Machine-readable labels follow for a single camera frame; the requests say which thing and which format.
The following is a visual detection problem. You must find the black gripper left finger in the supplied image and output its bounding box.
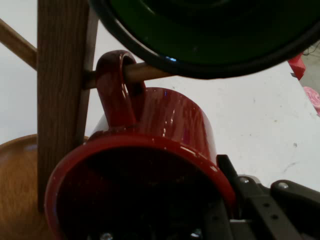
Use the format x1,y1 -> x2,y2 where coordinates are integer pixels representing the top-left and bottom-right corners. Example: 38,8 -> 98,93
199,199 -> 235,240

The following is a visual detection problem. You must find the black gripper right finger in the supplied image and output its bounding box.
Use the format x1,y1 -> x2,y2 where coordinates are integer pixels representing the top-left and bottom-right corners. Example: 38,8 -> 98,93
216,154 -> 320,240

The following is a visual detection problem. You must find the red enamel mug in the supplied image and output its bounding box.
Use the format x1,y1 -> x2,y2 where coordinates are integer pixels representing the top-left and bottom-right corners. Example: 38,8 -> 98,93
44,49 -> 237,240

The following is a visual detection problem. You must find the large red foam block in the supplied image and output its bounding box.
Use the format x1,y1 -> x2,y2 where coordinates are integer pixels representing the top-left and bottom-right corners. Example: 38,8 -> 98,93
287,53 -> 307,81

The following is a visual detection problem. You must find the green enamel mug white lettering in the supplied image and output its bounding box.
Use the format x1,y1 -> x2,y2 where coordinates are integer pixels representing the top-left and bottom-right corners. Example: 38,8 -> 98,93
87,0 -> 320,81

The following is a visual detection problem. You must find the wooden mug tree stand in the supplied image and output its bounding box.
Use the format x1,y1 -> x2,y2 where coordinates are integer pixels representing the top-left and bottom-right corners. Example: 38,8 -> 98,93
0,0 -> 174,240

